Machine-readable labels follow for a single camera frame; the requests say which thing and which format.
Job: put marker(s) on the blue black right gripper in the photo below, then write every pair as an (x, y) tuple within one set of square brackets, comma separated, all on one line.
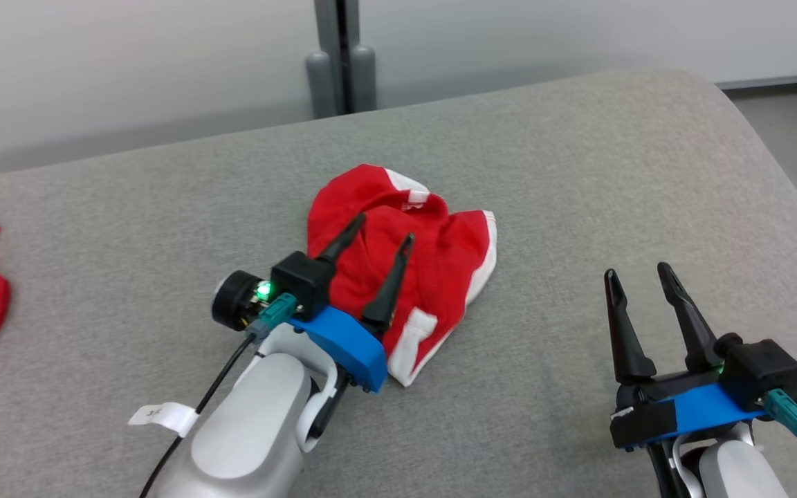
[(689, 411)]

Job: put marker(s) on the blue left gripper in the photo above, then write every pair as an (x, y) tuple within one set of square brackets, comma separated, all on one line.
[(350, 349)]

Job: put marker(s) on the red white-trimmed shorts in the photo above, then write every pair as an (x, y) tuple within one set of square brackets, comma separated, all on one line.
[(440, 277)]

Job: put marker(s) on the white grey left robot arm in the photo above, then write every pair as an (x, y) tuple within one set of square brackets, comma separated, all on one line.
[(253, 429)]

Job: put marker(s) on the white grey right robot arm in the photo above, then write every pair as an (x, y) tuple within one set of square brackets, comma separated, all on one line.
[(737, 470)]

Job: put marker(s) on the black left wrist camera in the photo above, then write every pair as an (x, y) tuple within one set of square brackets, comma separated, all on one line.
[(301, 280)]

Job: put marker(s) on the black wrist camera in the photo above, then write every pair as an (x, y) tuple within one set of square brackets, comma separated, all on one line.
[(301, 280), (762, 370)]

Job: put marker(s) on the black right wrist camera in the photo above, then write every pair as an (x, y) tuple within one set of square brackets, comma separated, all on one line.
[(762, 370)]

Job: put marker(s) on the grey double partition post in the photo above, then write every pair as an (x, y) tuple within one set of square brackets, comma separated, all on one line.
[(326, 41)]

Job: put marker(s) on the grey floor rail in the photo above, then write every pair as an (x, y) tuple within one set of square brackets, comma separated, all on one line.
[(772, 83)]

